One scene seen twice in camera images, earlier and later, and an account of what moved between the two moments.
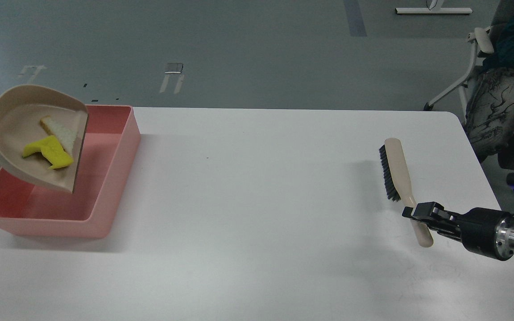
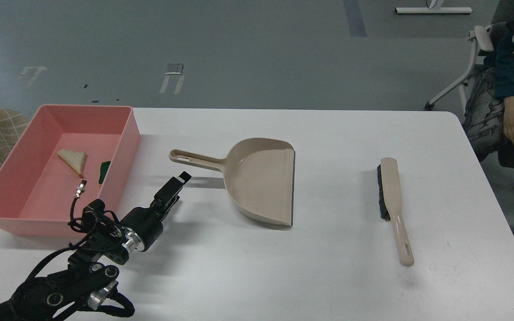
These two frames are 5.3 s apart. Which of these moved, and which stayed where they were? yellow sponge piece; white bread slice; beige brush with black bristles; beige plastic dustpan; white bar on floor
Moved: beige plastic dustpan; yellow sponge piece; white bread slice; beige brush with black bristles
Stayed: white bar on floor
